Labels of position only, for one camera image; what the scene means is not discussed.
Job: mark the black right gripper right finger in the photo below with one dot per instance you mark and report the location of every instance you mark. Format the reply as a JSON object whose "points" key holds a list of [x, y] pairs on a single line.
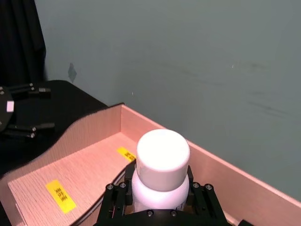
{"points": [[202, 197]]}

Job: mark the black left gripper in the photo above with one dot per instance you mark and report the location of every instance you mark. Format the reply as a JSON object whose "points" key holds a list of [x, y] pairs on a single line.
{"points": [[5, 115]]}

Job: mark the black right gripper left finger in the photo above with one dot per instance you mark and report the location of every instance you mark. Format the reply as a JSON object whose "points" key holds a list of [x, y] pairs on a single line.
{"points": [[117, 196]]}

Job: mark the white plastic bottle with cap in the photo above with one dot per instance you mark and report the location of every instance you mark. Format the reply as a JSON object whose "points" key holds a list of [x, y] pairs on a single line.
{"points": [[162, 162]]}

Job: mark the black table cloth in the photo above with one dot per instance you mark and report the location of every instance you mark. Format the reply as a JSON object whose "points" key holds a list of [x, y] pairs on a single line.
{"points": [[70, 110]]}

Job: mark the small yellow label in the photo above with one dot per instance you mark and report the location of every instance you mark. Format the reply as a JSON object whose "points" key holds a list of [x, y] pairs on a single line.
{"points": [[125, 154]]}

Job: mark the shallow brown cardboard tray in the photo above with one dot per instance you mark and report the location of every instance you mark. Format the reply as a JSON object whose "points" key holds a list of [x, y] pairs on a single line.
{"points": [[94, 160]]}

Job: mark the large yellow label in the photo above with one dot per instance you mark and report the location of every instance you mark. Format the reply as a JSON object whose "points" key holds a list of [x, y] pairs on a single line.
{"points": [[60, 196]]}

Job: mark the black hanging curtain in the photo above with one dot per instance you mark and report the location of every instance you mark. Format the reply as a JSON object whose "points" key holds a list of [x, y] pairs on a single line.
{"points": [[18, 40]]}

